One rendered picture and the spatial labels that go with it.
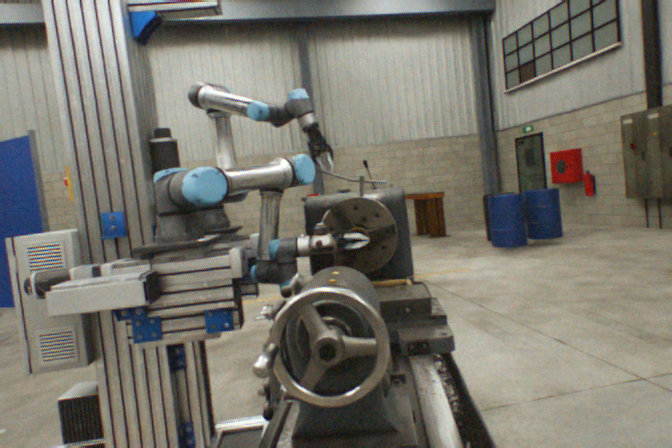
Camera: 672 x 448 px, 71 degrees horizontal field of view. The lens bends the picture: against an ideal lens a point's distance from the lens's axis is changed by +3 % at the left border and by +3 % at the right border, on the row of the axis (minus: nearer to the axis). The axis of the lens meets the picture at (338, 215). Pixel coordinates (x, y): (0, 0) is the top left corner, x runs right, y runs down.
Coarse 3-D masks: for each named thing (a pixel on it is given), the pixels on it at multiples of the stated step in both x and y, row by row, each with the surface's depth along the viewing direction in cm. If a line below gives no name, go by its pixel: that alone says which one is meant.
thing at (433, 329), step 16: (432, 304) 127; (384, 320) 118; (400, 320) 117; (416, 320) 117; (432, 320) 117; (400, 336) 111; (416, 336) 110; (432, 336) 108; (448, 336) 107; (416, 352) 107; (432, 352) 107
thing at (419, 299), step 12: (384, 288) 133; (396, 288) 132; (408, 288) 130; (420, 288) 129; (384, 300) 119; (396, 300) 119; (408, 300) 118; (420, 300) 118; (276, 312) 124; (384, 312) 119; (396, 312) 119; (408, 312) 118; (420, 312) 119
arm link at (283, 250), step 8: (272, 240) 167; (280, 240) 166; (288, 240) 165; (296, 240) 165; (272, 248) 164; (280, 248) 164; (288, 248) 164; (296, 248) 164; (272, 256) 165; (280, 256) 164; (288, 256) 164; (296, 256) 165
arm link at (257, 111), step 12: (204, 84) 197; (192, 96) 193; (204, 96) 191; (216, 96) 187; (228, 96) 185; (240, 96) 184; (204, 108) 195; (216, 108) 190; (228, 108) 185; (240, 108) 181; (252, 108) 175; (264, 108) 175; (276, 108) 182; (264, 120) 178
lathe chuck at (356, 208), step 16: (352, 208) 183; (368, 208) 182; (384, 208) 182; (336, 224) 183; (368, 224) 182; (384, 224) 182; (384, 240) 182; (368, 256) 183; (384, 256) 183; (368, 272) 184
